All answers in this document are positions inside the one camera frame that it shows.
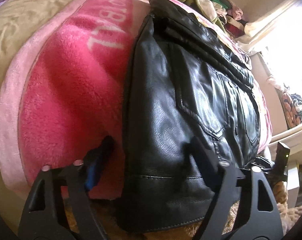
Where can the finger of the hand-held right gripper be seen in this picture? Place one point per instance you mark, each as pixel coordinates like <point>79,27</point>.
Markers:
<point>263,163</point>

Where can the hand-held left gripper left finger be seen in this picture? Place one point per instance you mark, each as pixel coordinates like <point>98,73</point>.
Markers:
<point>91,177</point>

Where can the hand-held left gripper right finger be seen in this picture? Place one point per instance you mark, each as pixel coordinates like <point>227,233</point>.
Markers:
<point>210,156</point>

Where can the black leather jacket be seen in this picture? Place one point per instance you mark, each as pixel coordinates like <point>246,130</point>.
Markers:
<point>181,120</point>

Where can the pile of folded clothes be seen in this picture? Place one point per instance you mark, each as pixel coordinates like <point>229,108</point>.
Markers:
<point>228,7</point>

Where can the fluffy tan blanket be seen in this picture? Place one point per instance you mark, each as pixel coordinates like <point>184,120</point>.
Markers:
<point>293,215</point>

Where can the dark patterned cloth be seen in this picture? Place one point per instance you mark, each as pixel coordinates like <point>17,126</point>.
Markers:
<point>292,107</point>

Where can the pink printed blanket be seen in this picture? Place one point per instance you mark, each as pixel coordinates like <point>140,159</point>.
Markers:
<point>66,100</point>

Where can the cream curtain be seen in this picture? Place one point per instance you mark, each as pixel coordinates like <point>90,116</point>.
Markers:
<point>268,20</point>

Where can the beige bed sheet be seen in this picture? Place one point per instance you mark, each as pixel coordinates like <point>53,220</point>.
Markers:
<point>23,17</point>

